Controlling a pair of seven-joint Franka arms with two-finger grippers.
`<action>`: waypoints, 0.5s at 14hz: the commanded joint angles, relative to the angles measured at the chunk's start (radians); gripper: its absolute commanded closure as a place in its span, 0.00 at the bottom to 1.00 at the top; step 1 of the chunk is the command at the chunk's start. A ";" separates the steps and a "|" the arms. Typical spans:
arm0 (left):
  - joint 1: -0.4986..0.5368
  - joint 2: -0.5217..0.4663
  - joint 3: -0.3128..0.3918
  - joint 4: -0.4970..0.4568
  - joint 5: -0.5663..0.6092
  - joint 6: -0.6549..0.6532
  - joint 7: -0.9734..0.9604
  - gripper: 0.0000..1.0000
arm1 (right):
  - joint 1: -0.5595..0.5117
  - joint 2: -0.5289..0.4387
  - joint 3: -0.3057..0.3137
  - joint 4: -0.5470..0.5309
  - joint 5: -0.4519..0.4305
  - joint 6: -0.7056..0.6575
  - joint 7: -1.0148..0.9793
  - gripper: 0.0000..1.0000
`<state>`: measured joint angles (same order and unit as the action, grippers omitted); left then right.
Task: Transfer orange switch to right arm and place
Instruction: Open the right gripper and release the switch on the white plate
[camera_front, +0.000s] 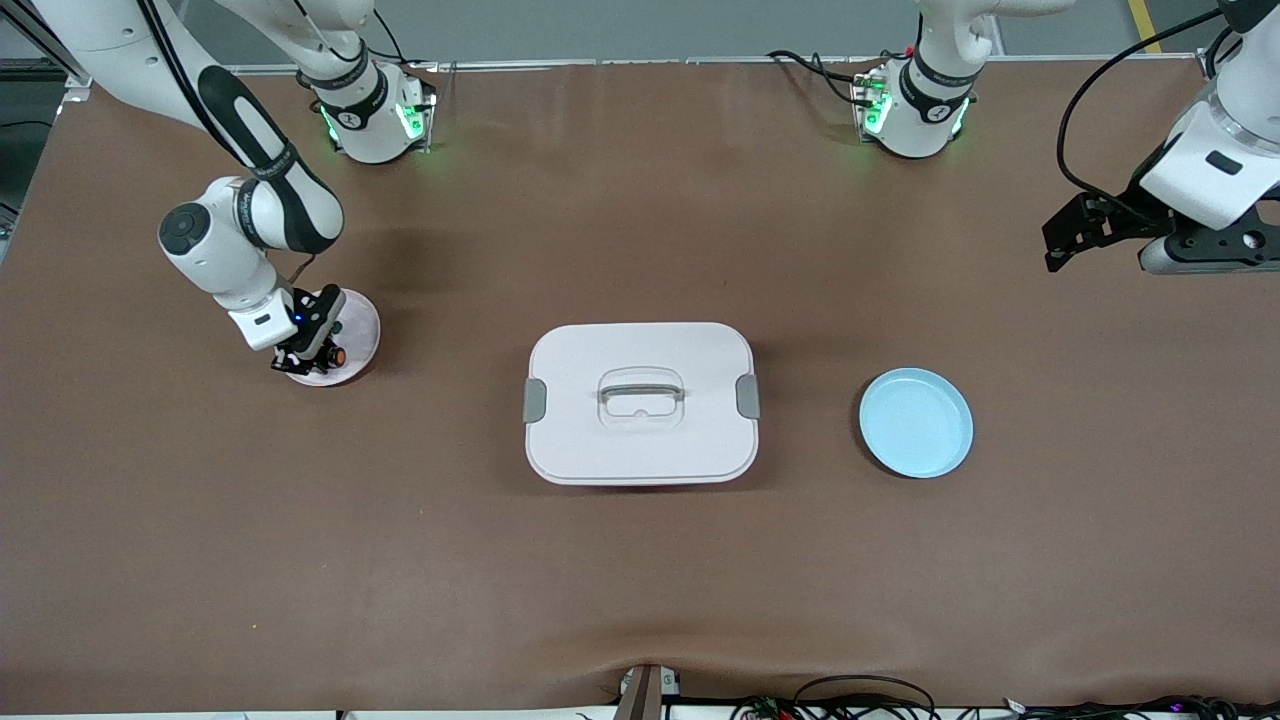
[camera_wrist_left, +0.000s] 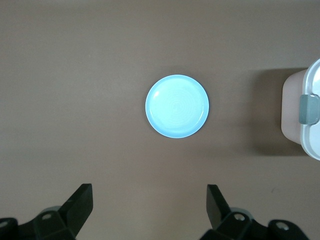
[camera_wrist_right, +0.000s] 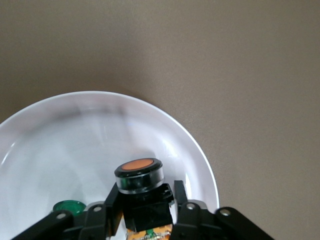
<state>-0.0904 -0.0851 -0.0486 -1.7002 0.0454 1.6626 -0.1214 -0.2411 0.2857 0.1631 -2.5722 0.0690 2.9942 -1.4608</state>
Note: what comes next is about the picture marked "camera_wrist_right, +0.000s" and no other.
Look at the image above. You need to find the green push button switch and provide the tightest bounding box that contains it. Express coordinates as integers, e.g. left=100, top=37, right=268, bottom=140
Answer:
left=52, top=199, right=87, bottom=216

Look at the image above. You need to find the orange push button switch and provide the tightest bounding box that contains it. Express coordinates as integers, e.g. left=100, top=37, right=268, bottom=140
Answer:
left=114, top=157, right=175, bottom=240

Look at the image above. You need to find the brown table mat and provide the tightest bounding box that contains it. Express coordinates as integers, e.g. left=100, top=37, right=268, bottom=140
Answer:
left=0, top=0, right=320, bottom=240

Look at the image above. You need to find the pale pink round plate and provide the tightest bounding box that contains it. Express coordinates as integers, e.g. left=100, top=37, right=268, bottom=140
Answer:
left=0, top=90, right=221, bottom=240

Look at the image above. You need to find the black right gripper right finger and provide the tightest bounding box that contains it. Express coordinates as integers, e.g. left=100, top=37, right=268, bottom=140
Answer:
left=169, top=179, right=272, bottom=240

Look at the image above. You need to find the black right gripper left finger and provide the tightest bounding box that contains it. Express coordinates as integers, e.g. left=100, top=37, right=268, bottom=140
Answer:
left=9, top=183, right=124, bottom=240

